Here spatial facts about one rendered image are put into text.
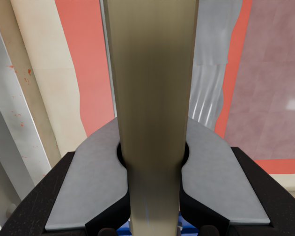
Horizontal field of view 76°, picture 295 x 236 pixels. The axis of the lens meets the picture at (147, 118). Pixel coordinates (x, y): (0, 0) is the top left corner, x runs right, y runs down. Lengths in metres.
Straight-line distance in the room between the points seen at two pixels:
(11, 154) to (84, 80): 1.66
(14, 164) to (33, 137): 1.67
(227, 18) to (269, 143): 0.22
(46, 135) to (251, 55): 0.30
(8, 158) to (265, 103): 1.86
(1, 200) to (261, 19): 0.43
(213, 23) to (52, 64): 0.21
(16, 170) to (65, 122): 1.72
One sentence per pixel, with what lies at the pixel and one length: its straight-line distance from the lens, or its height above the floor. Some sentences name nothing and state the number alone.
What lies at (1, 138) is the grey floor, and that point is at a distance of 1.85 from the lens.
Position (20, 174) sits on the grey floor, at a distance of 2.04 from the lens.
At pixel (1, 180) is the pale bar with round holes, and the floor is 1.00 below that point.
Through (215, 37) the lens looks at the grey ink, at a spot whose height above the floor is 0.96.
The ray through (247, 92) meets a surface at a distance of 0.31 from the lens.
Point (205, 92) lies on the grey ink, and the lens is 0.27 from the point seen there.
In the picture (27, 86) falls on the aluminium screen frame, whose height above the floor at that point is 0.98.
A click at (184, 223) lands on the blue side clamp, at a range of 0.40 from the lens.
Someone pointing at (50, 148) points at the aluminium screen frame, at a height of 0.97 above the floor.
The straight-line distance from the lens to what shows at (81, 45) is 0.26.
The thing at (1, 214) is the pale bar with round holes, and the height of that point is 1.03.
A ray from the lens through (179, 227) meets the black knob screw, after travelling 0.39.
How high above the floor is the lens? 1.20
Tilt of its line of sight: 60 degrees down
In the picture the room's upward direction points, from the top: 178 degrees clockwise
